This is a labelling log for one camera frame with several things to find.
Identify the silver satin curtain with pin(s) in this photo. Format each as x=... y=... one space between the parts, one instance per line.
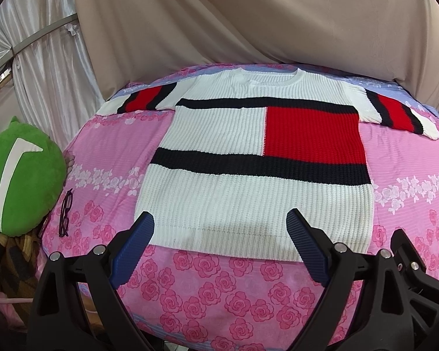
x=54 y=82

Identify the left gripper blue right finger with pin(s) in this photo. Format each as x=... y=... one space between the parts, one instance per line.
x=312 y=245

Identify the black eyeglasses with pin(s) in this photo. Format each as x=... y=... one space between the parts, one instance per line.
x=66 y=206

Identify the white red black knit sweater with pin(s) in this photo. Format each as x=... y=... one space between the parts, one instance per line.
x=246 y=147

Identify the beige fabric headboard cover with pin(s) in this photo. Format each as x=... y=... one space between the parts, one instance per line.
x=142 y=40

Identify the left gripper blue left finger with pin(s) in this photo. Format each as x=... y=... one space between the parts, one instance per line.
x=128 y=246

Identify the green plush pillow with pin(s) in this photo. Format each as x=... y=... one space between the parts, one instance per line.
x=32 y=175

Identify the pink rose pattern quilt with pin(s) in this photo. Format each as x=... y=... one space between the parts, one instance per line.
x=216 y=302

